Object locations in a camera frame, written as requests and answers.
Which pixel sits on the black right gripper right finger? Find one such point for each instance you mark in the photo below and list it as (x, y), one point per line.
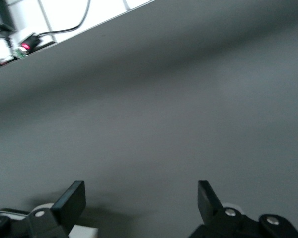
(209, 208)

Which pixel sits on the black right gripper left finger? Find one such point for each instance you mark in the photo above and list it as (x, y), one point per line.
(69, 205)

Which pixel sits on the dark grey box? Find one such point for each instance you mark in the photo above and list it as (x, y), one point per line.
(0, 15)

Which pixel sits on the small green circuit board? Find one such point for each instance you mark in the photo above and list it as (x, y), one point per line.
(19, 52)

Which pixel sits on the black device with red light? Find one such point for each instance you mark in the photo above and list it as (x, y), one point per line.
(31, 42)

